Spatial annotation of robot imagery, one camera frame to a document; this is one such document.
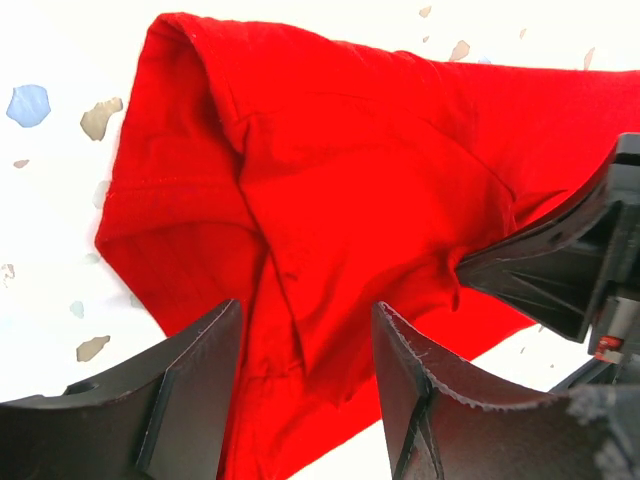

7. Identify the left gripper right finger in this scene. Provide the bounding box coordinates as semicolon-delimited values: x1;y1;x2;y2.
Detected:
372;302;639;480

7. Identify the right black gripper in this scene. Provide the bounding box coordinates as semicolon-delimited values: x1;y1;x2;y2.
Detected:
456;133;639;393

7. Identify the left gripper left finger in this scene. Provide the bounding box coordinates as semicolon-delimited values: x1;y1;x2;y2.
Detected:
1;300;243;480

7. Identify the red t shirt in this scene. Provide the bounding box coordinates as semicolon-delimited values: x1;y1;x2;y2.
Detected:
95;13;639;479

